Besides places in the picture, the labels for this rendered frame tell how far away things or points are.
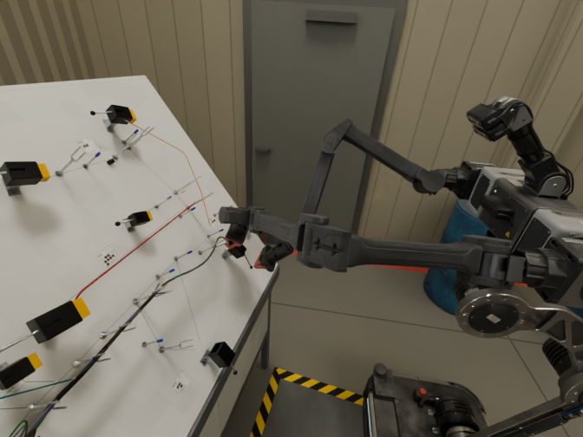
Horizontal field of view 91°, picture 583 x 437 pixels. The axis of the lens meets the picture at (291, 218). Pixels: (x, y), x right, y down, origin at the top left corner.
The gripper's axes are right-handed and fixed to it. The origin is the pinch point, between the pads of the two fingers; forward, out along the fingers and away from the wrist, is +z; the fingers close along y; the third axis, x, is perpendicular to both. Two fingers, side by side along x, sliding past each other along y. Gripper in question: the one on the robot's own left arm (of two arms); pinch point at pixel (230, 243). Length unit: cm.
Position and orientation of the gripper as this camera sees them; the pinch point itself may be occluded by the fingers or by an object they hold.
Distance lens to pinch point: 114.2
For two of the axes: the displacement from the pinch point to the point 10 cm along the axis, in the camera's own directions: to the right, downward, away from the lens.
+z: -5.0, 6.0, 6.2
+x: 8.6, 4.5, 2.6
